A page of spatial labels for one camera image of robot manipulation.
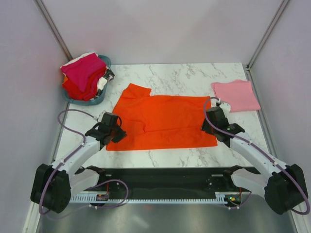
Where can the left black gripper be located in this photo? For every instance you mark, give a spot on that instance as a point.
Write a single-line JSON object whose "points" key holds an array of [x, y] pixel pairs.
{"points": [[121, 135]]}

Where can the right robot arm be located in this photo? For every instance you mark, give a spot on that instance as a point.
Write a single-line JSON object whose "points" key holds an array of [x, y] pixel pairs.
{"points": [[282, 186]]}

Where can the red t shirt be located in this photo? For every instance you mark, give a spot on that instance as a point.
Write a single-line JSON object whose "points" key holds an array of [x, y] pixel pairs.
{"points": [[84, 93]]}

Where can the pink folded t shirt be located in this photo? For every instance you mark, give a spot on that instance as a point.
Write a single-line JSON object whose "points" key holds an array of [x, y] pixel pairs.
{"points": [[238, 93]]}

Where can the white slotted cable duct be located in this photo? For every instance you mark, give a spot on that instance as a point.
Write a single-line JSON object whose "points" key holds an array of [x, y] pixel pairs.
{"points": [[101, 198]]}

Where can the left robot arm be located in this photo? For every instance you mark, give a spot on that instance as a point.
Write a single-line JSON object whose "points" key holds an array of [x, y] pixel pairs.
{"points": [[55, 184]]}

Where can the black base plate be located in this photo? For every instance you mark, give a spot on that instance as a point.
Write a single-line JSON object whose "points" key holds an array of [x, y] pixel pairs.
{"points": [[166, 182]]}

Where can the magenta t shirt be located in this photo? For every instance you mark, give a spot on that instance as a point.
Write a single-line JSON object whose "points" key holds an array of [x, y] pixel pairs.
{"points": [[80, 70]]}

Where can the black white patterned t shirt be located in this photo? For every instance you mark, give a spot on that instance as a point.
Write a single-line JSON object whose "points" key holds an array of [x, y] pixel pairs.
{"points": [[108, 76]]}

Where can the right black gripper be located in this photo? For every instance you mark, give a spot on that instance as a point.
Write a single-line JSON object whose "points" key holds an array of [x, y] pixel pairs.
{"points": [[205, 126]]}

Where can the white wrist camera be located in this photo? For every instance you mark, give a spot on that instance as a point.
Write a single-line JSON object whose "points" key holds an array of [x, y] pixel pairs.
{"points": [[224, 106], [100, 116]]}

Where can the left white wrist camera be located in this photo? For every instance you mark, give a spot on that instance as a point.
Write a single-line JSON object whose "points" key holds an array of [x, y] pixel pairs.
{"points": [[100, 116]]}

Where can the orange t shirt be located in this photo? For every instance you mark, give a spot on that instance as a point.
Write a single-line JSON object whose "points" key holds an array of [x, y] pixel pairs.
{"points": [[160, 121]]}

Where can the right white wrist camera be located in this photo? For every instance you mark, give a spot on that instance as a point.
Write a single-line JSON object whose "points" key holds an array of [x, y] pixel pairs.
{"points": [[224, 106]]}

